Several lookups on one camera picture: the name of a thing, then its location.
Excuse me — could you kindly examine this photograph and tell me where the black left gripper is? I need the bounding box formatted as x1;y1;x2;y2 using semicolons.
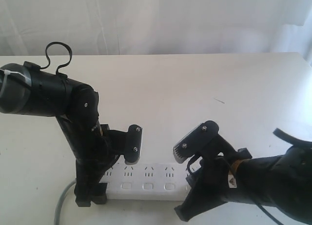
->
56;112;119;207

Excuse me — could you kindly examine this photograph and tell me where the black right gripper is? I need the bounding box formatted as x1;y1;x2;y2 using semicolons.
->
174;159;244;221

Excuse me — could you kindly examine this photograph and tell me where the white five-outlet power strip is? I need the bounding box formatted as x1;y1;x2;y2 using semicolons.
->
100;162;191;201

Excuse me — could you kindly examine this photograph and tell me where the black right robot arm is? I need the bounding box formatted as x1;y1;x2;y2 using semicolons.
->
175;146;312;225

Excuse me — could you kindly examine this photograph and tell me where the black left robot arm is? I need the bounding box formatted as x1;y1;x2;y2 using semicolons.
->
0;62;117;207

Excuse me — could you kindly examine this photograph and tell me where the white zip tie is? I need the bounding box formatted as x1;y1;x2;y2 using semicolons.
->
0;69;32;102

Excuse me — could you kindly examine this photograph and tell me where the white backdrop curtain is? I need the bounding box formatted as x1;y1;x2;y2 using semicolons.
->
0;0;312;62

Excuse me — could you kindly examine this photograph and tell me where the grey power cable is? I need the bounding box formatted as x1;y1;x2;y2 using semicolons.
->
53;180;76;225

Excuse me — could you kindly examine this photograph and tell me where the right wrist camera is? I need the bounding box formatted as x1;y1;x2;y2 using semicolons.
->
173;120;236;164

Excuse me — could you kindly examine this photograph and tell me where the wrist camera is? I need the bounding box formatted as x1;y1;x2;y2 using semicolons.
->
101;124;142;165
173;120;236;164

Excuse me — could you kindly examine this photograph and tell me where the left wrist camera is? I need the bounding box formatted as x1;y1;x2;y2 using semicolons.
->
101;124;142;165

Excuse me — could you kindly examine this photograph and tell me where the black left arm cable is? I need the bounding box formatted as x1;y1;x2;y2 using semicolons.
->
45;41;73;76

